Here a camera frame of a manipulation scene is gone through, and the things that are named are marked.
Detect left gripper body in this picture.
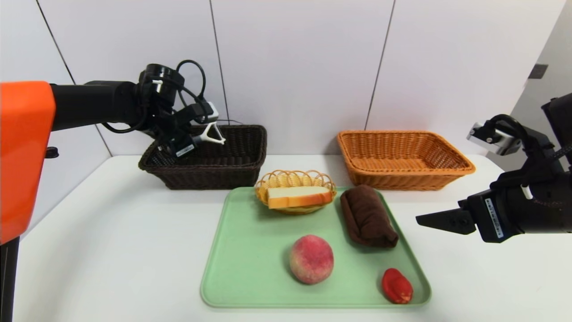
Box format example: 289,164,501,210
158,134,198,159

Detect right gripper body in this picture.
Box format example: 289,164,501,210
467,183,541,244

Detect white peeler with grey handle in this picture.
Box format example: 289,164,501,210
192,123,226,146

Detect brown towel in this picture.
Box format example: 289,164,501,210
340,185,399,249

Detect white bread slice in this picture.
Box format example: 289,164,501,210
267,186,333,209

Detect pink peach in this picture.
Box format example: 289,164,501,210
289,234,335,285

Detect dark brown wicker basket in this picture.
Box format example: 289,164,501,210
138,125,268,191

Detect orange wicker basket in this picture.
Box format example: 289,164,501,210
336,130,475,191

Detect small round yellow wicker basket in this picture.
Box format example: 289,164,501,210
254,170,336,215

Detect red tomato piece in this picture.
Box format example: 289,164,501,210
381,268,413,304

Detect light green plastic tray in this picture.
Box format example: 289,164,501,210
201,186,432,308

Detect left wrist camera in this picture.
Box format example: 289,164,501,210
197,102,219,123

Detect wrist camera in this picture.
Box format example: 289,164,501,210
197,102,219,123
467,122,521,156

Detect black left camera cable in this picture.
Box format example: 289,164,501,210
176,60,209,118

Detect black camera cable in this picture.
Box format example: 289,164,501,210
176,60,209,118
487,114,543,155

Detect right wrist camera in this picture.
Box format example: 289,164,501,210
467,122,521,156

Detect black right camera cable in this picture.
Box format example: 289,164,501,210
487,114,543,155

